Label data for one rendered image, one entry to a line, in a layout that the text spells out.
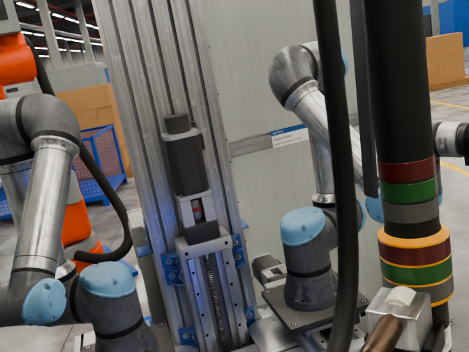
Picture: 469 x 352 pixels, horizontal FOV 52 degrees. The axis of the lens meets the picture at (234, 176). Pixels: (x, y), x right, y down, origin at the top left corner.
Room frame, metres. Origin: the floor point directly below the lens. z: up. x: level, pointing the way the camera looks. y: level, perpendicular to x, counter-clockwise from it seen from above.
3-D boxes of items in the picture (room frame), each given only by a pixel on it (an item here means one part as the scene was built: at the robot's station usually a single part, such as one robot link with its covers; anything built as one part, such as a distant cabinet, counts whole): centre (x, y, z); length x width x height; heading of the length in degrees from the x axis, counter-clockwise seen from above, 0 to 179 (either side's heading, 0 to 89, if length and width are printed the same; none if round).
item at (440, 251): (0.29, -0.10, 1.55); 0.04 x 0.04 x 0.01
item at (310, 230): (1.16, -0.15, 1.20); 0.13 x 0.12 x 0.14; 129
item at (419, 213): (0.29, -0.10, 1.58); 0.03 x 0.03 x 0.01
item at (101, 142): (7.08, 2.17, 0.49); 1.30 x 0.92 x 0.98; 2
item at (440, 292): (0.29, -0.10, 1.53); 0.04 x 0.04 x 0.01
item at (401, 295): (0.26, -0.08, 1.53); 0.02 x 0.02 x 0.02; 53
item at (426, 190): (0.29, -0.10, 1.59); 0.03 x 0.03 x 0.01
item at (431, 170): (0.29, -0.10, 1.61); 0.03 x 0.03 x 0.01
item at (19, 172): (1.07, 0.47, 1.41); 0.15 x 0.12 x 0.55; 78
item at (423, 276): (0.29, -0.10, 1.54); 0.04 x 0.04 x 0.01
